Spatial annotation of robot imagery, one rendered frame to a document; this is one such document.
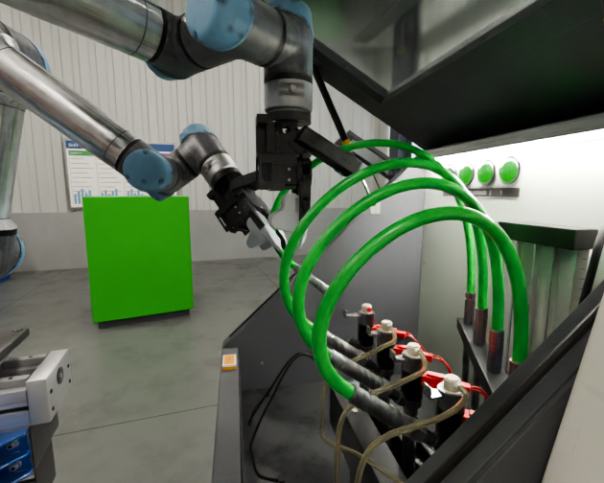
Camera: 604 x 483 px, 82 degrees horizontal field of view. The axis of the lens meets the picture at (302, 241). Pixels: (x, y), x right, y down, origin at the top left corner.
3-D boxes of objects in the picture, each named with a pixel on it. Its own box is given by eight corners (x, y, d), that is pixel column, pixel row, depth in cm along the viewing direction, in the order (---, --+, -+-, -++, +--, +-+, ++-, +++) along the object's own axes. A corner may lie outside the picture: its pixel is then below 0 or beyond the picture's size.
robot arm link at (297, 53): (246, 4, 51) (285, 26, 57) (248, 83, 52) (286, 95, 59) (288, -16, 46) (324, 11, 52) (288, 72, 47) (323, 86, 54)
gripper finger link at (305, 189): (293, 219, 57) (293, 166, 55) (304, 219, 57) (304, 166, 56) (299, 222, 52) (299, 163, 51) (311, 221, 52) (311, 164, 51)
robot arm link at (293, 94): (307, 94, 58) (318, 79, 50) (307, 123, 58) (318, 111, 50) (262, 91, 56) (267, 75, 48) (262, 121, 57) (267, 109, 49)
